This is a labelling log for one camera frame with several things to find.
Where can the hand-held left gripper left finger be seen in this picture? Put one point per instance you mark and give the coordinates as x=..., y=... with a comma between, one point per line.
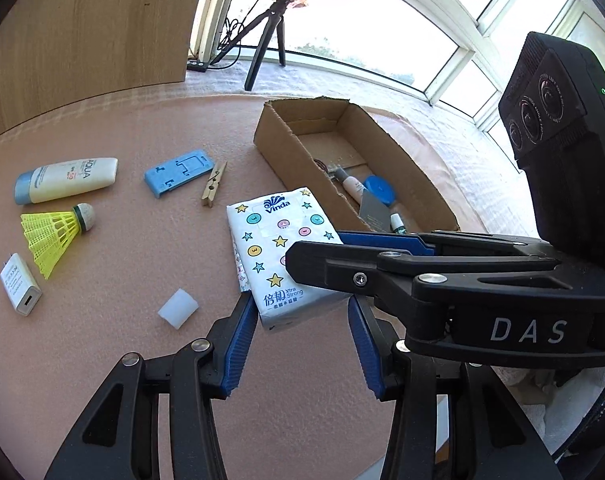
x=240, y=340

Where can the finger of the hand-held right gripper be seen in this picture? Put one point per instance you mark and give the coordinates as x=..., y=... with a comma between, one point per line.
x=332, y=267
x=382, y=241

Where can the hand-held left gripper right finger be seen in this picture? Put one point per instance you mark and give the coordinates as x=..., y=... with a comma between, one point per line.
x=365, y=345

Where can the green glue stick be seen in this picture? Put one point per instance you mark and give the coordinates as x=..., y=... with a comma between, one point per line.
x=397, y=222

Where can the grey card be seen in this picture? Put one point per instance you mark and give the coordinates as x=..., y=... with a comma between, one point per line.
x=372, y=215

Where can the blue round lid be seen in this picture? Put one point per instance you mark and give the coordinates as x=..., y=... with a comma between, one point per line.
x=380, y=187

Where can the small white bottle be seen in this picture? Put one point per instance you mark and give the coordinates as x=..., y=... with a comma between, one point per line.
x=350, y=185

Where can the star-printed tissue pack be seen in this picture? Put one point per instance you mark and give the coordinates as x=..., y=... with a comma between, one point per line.
x=272, y=240

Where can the cardboard box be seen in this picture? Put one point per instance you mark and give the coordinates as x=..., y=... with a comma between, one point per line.
x=292, y=155

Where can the wooden clothespin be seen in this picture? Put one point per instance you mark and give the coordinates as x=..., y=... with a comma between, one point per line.
x=212, y=187

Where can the blue plastic phone stand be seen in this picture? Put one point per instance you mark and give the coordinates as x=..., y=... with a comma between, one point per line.
x=177, y=172

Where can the yellow shuttlecock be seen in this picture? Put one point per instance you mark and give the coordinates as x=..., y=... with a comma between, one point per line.
x=47, y=235

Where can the translucent white cap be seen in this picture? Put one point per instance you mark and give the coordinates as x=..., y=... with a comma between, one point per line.
x=178, y=308

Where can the white checked cloth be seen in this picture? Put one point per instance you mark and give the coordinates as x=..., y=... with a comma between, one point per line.
x=457, y=160

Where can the white sunscreen tube blue cap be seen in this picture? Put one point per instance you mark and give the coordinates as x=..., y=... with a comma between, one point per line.
x=67, y=177

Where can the light oak wooden board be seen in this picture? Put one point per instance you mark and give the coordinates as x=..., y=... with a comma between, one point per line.
x=82, y=25

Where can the white USB wall charger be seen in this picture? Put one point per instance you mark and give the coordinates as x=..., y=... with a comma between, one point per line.
x=20, y=285

